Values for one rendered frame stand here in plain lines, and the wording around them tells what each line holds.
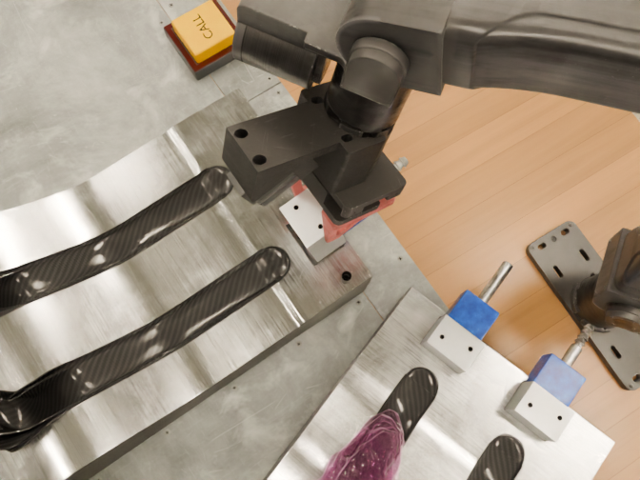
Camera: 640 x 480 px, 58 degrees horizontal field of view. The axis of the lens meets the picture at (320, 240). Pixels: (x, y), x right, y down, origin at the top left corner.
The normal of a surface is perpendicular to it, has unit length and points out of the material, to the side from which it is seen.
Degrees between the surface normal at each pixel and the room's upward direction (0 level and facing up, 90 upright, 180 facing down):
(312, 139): 21
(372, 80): 90
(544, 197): 0
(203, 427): 0
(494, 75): 91
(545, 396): 0
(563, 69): 87
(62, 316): 27
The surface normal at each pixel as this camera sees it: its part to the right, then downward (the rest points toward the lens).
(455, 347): 0.03, -0.25
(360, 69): -0.37, 0.90
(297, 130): 0.23, -0.52
